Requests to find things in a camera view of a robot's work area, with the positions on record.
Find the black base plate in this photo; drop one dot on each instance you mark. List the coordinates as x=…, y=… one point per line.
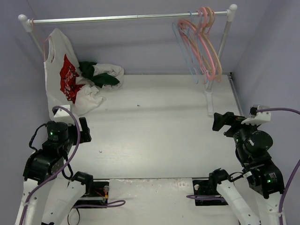
x=202, y=187
x=98, y=195

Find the pink wire hanger left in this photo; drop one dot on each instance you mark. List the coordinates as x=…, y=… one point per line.
x=39, y=42

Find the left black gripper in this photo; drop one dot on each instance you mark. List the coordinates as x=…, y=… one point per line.
x=84, y=130

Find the light blue hanger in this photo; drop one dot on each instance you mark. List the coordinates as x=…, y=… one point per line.
x=189, y=59

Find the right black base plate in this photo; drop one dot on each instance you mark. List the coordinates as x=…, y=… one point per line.
x=202, y=187

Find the white red print t shirt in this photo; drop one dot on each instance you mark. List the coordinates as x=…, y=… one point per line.
x=64, y=82

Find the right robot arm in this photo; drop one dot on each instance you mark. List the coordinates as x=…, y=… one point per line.
x=264, y=178

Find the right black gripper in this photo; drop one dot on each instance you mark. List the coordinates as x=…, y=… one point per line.
x=227, y=121

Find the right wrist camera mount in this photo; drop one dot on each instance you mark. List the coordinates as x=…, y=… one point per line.
x=259, y=114

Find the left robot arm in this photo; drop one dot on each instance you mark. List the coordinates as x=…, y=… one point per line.
x=42, y=168

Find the green and white t shirt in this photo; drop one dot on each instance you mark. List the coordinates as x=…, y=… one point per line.
x=105, y=76

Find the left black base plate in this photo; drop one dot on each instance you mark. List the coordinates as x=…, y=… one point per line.
x=98, y=195

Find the pink plastic hanger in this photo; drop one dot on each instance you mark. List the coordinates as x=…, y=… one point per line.
x=199, y=53

